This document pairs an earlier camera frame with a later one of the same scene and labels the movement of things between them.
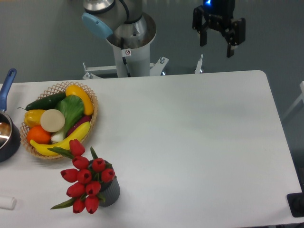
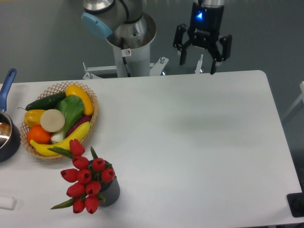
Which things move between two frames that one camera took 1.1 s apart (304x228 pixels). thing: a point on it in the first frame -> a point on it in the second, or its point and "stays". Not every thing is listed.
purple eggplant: x=80 y=123 stays
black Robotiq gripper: x=218 y=14 -> x=204 y=28
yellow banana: x=78 y=134 stays
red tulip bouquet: x=86 y=180 stays
